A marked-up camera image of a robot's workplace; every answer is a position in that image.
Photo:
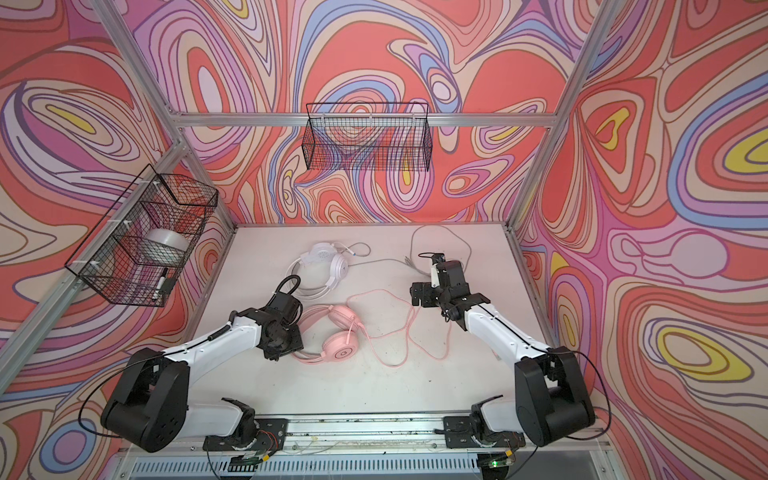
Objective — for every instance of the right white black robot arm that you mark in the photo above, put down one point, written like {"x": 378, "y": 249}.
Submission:
{"x": 550, "y": 398}

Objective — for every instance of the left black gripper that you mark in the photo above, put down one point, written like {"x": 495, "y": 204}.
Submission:
{"x": 296, "y": 344}

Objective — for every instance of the black marker in basket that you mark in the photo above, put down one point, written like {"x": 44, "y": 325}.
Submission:
{"x": 163, "y": 289}

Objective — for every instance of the black wire basket left wall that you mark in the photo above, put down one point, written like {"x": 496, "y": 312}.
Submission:
{"x": 160, "y": 219}

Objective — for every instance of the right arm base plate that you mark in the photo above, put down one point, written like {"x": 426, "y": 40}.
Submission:
{"x": 467, "y": 431}

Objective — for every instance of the aluminium front rail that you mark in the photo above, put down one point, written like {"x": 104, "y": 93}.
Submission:
{"x": 382, "y": 432}

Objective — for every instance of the black wire basket back wall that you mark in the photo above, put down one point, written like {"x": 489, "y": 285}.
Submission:
{"x": 368, "y": 136}

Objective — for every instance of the pink cat-ear headphones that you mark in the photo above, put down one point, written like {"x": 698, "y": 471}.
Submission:
{"x": 338, "y": 347}

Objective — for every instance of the white tape roll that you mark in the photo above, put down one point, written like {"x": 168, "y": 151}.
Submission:
{"x": 165, "y": 247}

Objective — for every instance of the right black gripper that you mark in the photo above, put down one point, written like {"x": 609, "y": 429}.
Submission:
{"x": 426, "y": 288}

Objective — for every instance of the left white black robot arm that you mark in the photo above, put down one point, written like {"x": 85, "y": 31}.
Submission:
{"x": 150, "y": 405}

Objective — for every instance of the black wire basket wall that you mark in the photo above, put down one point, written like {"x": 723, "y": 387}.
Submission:
{"x": 160, "y": 219}
{"x": 368, "y": 136}

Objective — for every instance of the white headphones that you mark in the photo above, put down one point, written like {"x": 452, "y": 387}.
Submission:
{"x": 327, "y": 265}

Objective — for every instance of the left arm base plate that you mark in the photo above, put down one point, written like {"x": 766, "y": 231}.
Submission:
{"x": 262, "y": 435}

